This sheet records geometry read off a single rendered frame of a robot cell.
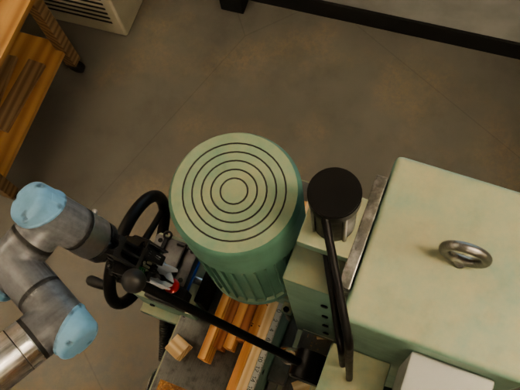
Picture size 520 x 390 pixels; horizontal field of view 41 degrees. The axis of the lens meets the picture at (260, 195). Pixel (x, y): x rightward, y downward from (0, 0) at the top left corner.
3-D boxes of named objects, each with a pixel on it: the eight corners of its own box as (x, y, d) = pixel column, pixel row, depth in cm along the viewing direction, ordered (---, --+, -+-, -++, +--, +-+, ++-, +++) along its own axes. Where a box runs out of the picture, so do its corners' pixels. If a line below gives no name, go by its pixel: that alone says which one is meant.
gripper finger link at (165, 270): (189, 288, 129) (156, 269, 123) (167, 282, 133) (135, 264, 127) (195, 272, 130) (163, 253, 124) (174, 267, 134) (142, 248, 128)
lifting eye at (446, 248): (436, 247, 82) (445, 231, 76) (487, 264, 81) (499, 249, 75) (432, 259, 82) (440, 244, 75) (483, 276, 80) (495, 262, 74)
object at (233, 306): (250, 265, 147) (247, 258, 142) (258, 268, 147) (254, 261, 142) (217, 350, 142) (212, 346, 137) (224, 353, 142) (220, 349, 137)
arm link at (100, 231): (55, 247, 115) (76, 203, 117) (75, 258, 118) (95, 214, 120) (81, 254, 110) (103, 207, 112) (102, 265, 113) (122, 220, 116)
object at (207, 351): (241, 267, 147) (237, 258, 140) (248, 269, 147) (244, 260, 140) (203, 361, 141) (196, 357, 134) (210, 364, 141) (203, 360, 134)
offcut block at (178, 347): (193, 347, 143) (189, 344, 139) (179, 361, 142) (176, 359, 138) (181, 336, 144) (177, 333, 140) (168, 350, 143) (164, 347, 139)
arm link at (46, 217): (-1, 208, 109) (35, 168, 108) (53, 237, 116) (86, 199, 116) (11, 235, 103) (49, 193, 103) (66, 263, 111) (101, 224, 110)
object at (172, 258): (161, 237, 145) (155, 229, 140) (209, 254, 143) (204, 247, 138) (135, 295, 141) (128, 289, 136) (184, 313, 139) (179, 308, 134)
